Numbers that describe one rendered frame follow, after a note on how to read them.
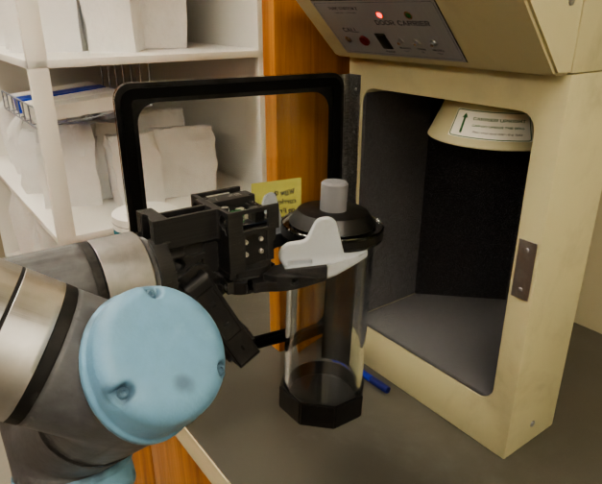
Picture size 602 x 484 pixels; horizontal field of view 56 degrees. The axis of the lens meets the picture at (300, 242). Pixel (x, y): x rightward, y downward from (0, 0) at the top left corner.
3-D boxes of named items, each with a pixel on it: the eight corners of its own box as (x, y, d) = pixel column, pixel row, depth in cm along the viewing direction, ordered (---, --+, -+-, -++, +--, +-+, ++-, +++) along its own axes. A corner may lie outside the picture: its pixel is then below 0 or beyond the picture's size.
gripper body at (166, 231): (287, 203, 50) (159, 229, 43) (287, 289, 53) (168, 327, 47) (243, 183, 56) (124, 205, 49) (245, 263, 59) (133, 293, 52)
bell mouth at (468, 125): (482, 119, 84) (487, 81, 82) (599, 139, 71) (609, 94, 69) (398, 133, 75) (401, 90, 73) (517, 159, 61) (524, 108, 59)
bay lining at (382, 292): (454, 275, 103) (477, 76, 90) (592, 336, 84) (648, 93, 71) (353, 315, 90) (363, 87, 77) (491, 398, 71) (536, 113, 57)
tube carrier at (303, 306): (327, 358, 74) (338, 202, 66) (386, 400, 66) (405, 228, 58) (258, 385, 68) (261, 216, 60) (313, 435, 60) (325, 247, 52)
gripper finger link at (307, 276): (331, 272, 51) (234, 279, 49) (330, 286, 52) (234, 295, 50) (319, 252, 55) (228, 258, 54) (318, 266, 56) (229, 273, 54)
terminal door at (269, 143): (337, 327, 91) (345, 71, 76) (148, 377, 79) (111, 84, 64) (335, 326, 92) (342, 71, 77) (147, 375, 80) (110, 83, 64)
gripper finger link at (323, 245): (379, 217, 52) (280, 224, 50) (375, 276, 54) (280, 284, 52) (369, 207, 55) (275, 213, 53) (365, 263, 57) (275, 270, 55)
